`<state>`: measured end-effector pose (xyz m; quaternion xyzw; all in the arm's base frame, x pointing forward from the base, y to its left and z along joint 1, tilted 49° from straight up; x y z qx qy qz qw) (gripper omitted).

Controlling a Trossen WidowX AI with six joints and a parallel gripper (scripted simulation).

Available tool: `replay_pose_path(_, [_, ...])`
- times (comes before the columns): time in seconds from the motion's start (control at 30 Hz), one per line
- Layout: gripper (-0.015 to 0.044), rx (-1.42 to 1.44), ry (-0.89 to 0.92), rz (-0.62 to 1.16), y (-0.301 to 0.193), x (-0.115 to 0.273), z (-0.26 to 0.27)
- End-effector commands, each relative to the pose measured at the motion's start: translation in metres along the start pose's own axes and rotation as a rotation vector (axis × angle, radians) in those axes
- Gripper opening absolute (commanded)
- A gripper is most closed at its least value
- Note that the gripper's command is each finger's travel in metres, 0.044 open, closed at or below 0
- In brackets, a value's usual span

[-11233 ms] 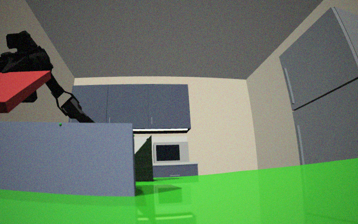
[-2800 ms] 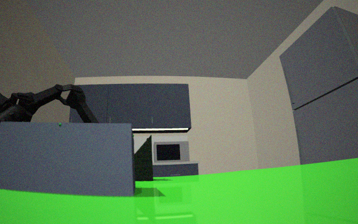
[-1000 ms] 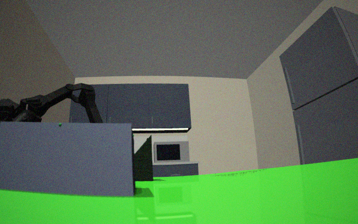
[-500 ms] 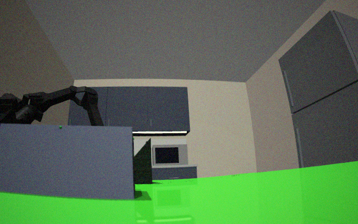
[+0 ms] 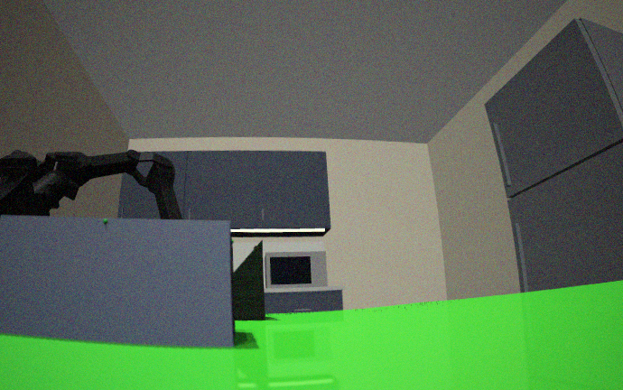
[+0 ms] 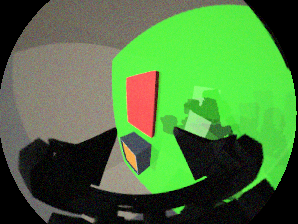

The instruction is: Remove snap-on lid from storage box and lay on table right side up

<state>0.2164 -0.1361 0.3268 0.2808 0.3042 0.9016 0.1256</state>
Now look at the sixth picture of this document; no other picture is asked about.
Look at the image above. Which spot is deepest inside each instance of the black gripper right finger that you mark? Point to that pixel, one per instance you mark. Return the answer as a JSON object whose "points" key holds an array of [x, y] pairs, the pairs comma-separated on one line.
{"points": [[200, 153]]}

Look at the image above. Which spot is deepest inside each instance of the red box lid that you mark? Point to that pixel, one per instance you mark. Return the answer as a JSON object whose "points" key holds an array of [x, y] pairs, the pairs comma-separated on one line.
{"points": [[142, 96]]}

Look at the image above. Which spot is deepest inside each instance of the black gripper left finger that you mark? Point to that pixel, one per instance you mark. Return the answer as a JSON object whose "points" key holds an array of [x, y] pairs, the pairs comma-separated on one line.
{"points": [[90, 156]]}

